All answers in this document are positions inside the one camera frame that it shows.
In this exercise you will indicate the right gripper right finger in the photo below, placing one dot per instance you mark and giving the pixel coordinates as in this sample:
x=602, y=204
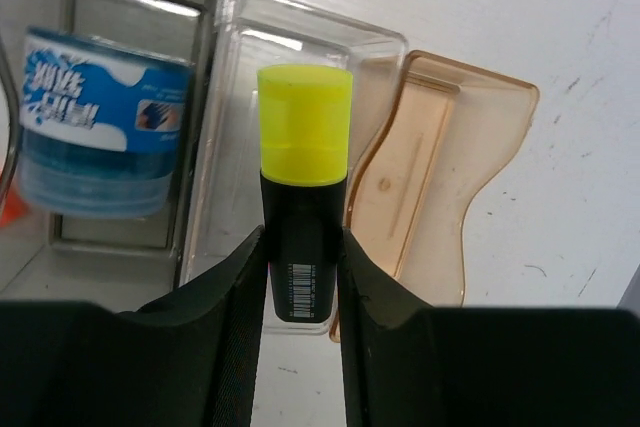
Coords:
x=408, y=363

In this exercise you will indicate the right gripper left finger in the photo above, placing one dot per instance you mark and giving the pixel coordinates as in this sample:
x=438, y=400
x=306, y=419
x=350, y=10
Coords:
x=188, y=358

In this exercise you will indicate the blue cleaning gel jar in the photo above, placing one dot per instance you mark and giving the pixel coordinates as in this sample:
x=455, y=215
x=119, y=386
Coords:
x=101, y=125

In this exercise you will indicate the yellow highlighter marker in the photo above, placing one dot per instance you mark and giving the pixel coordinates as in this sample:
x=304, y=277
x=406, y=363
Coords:
x=304, y=130

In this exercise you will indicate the orange highlighter marker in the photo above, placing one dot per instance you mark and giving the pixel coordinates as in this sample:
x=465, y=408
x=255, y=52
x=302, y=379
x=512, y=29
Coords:
x=15, y=208

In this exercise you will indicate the amber transparent tray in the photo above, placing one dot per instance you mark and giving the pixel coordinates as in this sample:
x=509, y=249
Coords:
x=450, y=129

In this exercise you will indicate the clear transparent tray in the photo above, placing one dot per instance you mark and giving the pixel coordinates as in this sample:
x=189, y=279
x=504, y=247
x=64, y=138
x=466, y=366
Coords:
x=226, y=198

